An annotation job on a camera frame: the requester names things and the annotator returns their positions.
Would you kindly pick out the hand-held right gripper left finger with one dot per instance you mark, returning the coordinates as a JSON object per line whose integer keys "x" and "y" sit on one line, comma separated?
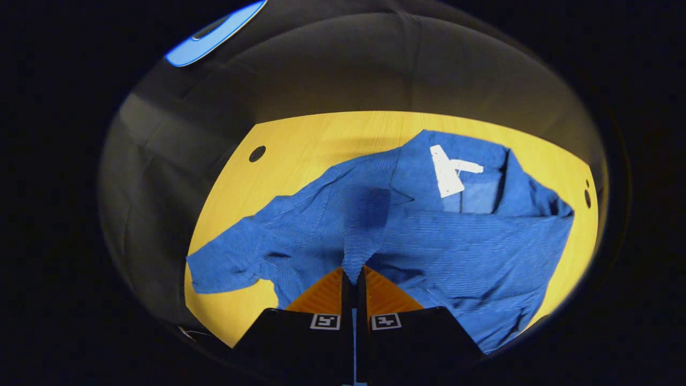
{"x": 300, "y": 348}

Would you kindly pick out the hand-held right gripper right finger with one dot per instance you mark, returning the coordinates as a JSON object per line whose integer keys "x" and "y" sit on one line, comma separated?
{"x": 412, "y": 348}

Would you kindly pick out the blue button shirt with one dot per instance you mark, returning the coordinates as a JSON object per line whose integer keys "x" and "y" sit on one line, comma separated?
{"x": 455, "y": 241}

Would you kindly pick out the white paper hang tag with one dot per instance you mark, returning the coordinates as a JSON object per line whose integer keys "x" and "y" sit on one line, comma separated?
{"x": 445, "y": 177}

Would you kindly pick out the black backdrop cloth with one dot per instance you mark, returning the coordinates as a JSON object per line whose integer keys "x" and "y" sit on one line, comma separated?
{"x": 348, "y": 64}

